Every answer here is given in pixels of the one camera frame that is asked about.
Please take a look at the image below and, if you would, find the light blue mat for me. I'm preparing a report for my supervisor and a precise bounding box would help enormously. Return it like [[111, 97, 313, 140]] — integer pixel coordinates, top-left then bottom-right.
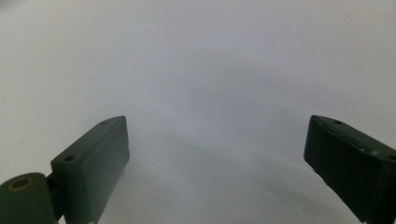
[[0, 0, 396, 224]]

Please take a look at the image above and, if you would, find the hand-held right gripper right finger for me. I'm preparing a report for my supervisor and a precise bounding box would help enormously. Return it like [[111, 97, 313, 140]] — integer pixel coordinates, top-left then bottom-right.
[[304, 114, 396, 224]]

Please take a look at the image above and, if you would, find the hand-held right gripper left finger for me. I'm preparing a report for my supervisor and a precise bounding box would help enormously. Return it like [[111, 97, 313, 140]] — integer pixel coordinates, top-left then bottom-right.
[[50, 115, 131, 224]]

